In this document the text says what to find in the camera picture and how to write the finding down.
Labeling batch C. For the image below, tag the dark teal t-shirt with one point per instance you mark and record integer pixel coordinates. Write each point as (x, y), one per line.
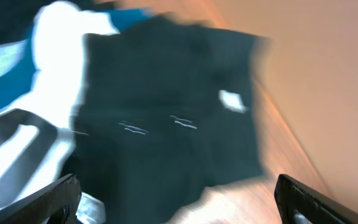
(167, 113)

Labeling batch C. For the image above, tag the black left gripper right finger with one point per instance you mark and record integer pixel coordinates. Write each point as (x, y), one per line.
(299, 203)

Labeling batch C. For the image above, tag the white black striped folded shirt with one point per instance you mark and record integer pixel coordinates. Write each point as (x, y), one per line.
(36, 129)

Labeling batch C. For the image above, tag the blue folded garment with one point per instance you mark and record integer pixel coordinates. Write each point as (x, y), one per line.
(17, 80)

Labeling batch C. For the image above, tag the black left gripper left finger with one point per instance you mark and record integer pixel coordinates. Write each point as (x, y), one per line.
(55, 203)

